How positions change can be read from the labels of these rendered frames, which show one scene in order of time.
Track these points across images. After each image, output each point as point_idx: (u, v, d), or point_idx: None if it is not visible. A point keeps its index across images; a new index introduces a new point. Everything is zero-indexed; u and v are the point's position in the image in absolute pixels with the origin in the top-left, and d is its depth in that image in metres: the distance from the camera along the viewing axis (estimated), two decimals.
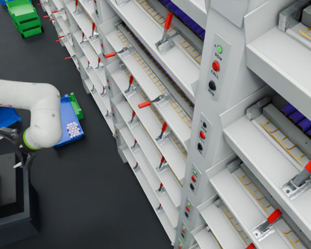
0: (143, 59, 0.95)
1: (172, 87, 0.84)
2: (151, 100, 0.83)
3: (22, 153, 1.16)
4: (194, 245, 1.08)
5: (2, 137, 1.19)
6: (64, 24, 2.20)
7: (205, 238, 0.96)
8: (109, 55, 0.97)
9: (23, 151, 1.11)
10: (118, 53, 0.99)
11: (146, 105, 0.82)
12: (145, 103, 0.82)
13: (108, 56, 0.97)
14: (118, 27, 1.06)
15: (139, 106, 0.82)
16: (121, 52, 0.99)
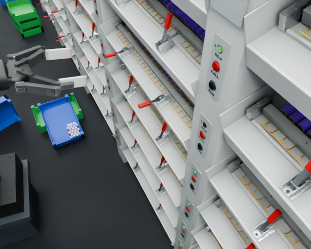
0: (143, 59, 0.95)
1: (172, 87, 0.84)
2: (151, 100, 0.83)
3: (20, 61, 0.72)
4: (194, 245, 1.08)
5: (58, 80, 0.70)
6: (64, 24, 2.20)
7: (205, 238, 0.96)
8: (109, 55, 0.97)
9: None
10: (118, 53, 0.99)
11: (146, 105, 0.82)
12: (145, 103, 0.82)
13: (108, 56, 0.97)
14: (118, 27, 1.06)
15: (139, 106, 0.82)
16: (121, 52, 0.99)
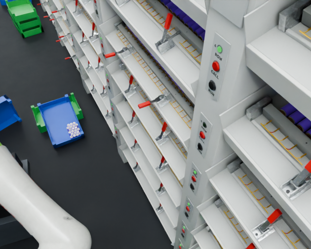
0: (143, 59, 0.95)
1: (172, 87, 0.84)
2: (151, 100, 0.83)
3: None
4: (194, 245, 1.08)
5: None
6: (64, 24, 2.20)
7: (205, 238, 0.96)
8: (109, 55, 0.97)
9: None
10: (118, 53, 0.99)
11: (146, 105, 0.82)
12: (145, 103, 0.82)
13: (108, 56, 0.97)
14: (118, 27, 1.06)
15: (139, 106, 0.82)
16: (121, 52, 0.99)
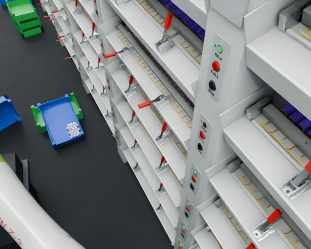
0: (143, 59, 0.95)
1: (172, 87, 0.84)
2: (151, 100, 0.83)
3: None
4: (194, 245, 1.08)
5: None
6: (64, 24, 2.20)
7: (205, 238, 0.96)
8: (109, 55, 0.97)
9: None
10: (118, 53, 0.99)
11: (146, 105, 0.82)
12: (145, 103, 0.82)
13: (108, 56, 0.97)
14: (118, 27, 1.06)
15: (139, 106, 0.82)
16: (121, 52, 0.99)
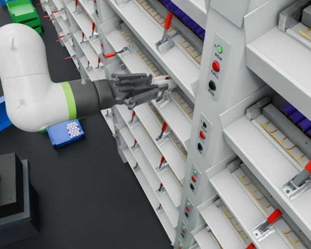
0: (147, 57, 0.95)
1: (177, 84, 0.84)
2: None
3: (122, 81, 0.75)
4: (194, 245, 1.08)
5: (155, 83, 0.77)
6: (64, 24, 2.20)
7: (205, 238, 0.96)
8: (109, 55, 0.97)
9: (98, 79, 0.72)
10: (118, 53, 0.99)
11: None
12: None
13: (108, 56, 0.97)
14: (121, 25, 1.06)
15: (165, 79, 0.80)
16: (121, 52, 0.99)
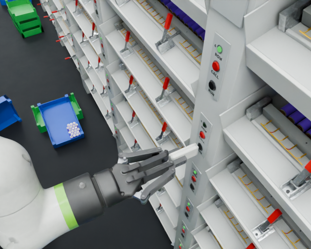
0: (148, 56, 0.95)
1: (177, 84, 0.84)
2: (163, 90, 0.82)
3: (131, 165, 0.62)
4: (194, 245, 1.08)
5: (170, 158, 0.63)
6: (64, 24, 2.20)
7: (205, 238, 0.96)
8: (129, 35, 0.96)
9: (100, 172, 0.59)
10: (125, 45, 0.98)
11: (167, 85, 0.80)
12: (166, 84, 0.81)
13: (129, 35, 0.95)
14: (122, 24, 1.06)
15: (165, 79, 0.80)
16: (126, 47, 0.98)
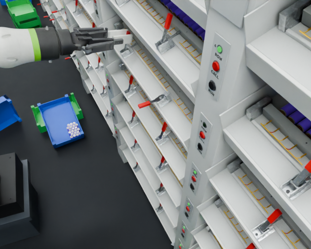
0: (147, 56, 0.95)
1: (176, 84, 0.84)
2: (151, 100, 0.83)
3: (82, 33, 0.90)
4: (194, 245, 1.08)
5: (111, 37, 0.92)
6: (64, 24, 2.20)
7: (205, 238, 0.96)
8: None
9: (60, 29, 0.86)
10: (125, 45, 0.98)
11: (146, 105, 0.82)
12: (145, 103, 0.82)
13: None
14: (123, 23, 1.06)
15: (139, 106, 0.82)
16: (126, 47, 0.98)
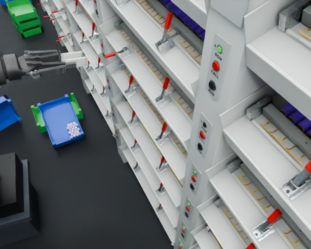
0: (147, 57, 0.95)
1: (177, 84, 0.84)
2: (163, 90, 0.82)
3: (32, 57, 0.88)
4: (194, 245, 1.08)
5: (63, 61, 0.89)
6: (64, 24, 2.20)
7: (205, 238, 0.96)
8: (109, 55, 0.97)
9: (8, 54, 0.84)
10: (118, 53, 0.99)
11: (167, 85, 0.80)
12: (166, 84, 0.81)
13: (108, 56, 0.97)
14: (121, 25, 1.06)
15: (165, 79, 0.80)
16: (121, 52, 0.99)
